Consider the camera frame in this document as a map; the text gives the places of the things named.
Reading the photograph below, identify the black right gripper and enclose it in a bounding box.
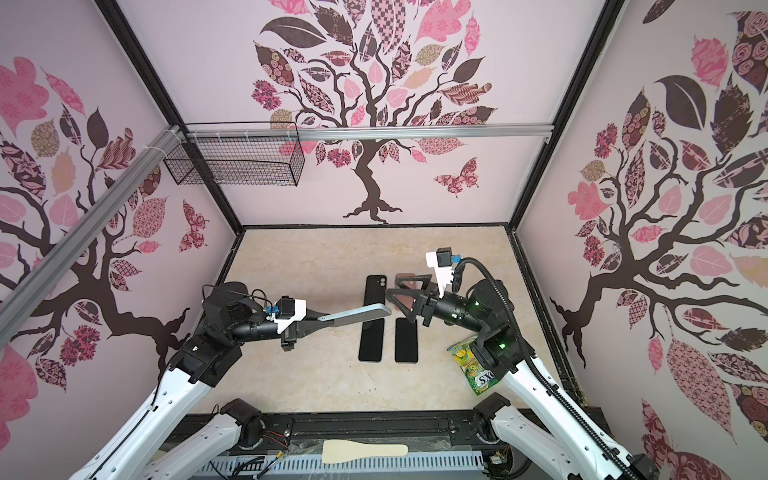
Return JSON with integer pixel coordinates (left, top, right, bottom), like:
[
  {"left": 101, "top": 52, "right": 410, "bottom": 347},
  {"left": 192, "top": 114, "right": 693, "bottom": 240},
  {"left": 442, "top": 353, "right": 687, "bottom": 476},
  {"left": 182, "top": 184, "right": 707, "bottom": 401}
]
[{"left": 389, "top": 274, "right": 489, "bottom": 338}]

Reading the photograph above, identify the black phone case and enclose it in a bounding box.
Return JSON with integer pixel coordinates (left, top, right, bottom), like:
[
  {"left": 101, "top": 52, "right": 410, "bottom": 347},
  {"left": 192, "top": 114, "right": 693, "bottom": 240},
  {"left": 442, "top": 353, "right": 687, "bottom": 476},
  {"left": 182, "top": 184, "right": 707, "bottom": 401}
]
[{"left": 363, "top": 274, "right": 387, "bottom": 306}]

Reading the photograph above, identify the purple smartphone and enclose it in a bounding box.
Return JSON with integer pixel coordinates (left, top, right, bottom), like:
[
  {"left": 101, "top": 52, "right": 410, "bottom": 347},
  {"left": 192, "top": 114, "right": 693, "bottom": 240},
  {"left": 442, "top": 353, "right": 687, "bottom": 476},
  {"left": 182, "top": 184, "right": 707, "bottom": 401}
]
[{"left": 394, "top": 318, "right": 419, "bottom": 364}]

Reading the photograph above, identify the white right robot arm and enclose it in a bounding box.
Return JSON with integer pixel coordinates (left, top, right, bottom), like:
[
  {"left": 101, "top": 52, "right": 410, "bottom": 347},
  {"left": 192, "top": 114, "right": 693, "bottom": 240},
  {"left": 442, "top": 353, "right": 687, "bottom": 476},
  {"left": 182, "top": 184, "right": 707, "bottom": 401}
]
[{"left": 386, "top": 275, "right": 659, "bottom": 479}]

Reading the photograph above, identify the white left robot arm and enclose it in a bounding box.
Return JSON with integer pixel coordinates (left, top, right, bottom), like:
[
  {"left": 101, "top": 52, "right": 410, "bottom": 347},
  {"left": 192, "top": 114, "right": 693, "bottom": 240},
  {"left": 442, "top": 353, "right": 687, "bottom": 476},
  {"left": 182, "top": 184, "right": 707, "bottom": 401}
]
[{"left": 73, "top": 282, "right": 337, "bottom": 479}]

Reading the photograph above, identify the green candy bag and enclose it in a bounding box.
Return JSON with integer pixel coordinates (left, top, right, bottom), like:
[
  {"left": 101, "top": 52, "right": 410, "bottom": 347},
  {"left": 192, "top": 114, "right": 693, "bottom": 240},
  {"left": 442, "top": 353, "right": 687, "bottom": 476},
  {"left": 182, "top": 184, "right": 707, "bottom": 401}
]
[{"left": 447, "top": 336, "right": 499, "bottom": 395}]

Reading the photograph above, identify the beige wooden spatula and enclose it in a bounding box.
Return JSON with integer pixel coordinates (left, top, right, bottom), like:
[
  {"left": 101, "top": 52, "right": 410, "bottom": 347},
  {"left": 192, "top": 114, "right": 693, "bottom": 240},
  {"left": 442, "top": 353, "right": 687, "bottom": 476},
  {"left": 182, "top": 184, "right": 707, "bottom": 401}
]
[{"left": 321, "top": 440, "right": 409, "bottom": 465}]

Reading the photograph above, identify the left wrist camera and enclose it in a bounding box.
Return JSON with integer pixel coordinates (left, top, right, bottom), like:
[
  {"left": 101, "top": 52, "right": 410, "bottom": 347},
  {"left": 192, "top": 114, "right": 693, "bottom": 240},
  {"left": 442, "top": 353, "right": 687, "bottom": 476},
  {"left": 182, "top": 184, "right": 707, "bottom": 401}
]
[{"left": 267, "top": 296, "right": 307, "bottom": 335}]

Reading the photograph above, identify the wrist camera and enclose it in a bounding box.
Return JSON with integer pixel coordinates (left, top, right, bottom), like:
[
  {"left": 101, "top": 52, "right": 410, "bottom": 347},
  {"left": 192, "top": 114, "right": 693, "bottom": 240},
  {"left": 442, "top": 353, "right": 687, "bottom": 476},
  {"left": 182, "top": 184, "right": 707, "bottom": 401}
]
[
  {"left": 267, "top": 296, "right": 307, "bottom": 335},
  {"left": 425, "top": 247, "right": 461, "bottom": 298}
]

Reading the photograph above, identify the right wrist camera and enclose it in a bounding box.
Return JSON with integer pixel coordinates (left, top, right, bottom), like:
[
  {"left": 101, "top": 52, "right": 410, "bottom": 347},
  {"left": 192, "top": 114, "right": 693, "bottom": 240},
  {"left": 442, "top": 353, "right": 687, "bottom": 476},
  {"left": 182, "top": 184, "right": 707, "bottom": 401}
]
[{"left": 425, "top": 247, "right": 461, "bottom": 298}]

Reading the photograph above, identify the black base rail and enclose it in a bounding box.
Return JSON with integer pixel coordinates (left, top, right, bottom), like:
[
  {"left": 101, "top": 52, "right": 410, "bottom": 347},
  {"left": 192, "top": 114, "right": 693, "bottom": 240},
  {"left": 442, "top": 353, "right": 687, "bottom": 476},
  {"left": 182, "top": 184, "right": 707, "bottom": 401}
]
[{"left": 149, "top": 409, "right": 601, "bottom": 480}]

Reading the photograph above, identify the black corrugated cable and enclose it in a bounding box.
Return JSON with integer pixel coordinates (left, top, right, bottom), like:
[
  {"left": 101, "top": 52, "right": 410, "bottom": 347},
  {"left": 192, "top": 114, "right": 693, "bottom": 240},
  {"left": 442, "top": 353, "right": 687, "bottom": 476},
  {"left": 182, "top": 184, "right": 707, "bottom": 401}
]
[{"left": 452, "top": 256, "right": 643, "bottom": 480}]

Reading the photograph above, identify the white slotted cable duct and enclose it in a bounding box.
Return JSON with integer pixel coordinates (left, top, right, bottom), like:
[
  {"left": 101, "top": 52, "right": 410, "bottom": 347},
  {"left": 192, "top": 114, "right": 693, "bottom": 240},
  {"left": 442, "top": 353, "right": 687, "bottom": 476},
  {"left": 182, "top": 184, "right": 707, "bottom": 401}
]
[{"left": 192, "top": 451, "right": 485, "bottom": 479}]

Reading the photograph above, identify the black wire basket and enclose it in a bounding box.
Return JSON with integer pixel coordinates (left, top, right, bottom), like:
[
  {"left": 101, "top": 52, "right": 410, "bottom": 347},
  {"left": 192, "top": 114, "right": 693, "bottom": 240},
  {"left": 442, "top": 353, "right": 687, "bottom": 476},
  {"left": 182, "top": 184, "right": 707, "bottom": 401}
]
[{"left": 164, "top": 120, "right": 305, "bottom": 187}]

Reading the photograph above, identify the aluminium rail back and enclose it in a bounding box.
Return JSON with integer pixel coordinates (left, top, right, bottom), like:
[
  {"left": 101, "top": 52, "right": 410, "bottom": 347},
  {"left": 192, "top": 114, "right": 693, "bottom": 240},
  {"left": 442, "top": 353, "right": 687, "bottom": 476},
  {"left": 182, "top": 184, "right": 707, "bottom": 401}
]
[{"left": 186, "top": 123, "right": 554, "bottom": 142}]

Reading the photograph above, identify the aluminium rail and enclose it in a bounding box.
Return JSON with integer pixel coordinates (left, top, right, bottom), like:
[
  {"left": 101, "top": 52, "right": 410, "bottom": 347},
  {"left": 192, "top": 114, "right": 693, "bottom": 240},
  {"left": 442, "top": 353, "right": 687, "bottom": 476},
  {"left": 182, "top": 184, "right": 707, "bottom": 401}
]
[
  {"left": 186, "top": 123, "right": 554, "bottom": 142},
  {"left": 1, "top": 125, "right": 183, "bottom": 345}
]

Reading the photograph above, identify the aluminium rail left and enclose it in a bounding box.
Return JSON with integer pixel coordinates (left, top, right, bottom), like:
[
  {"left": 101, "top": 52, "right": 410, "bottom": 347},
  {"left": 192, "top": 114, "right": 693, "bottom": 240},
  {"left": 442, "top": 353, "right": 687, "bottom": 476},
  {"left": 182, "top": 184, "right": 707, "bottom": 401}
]
[{"left": 1, "top": 125, "right": 183, "bottom": 345}]

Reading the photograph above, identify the black vertical frame post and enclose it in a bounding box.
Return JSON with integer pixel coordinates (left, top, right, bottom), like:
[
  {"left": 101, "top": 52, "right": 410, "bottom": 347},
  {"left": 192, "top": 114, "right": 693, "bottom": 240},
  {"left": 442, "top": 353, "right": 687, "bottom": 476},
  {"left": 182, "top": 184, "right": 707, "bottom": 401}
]
[{"left": 94, "top": 0, "right": 245, "bottom": 236}]

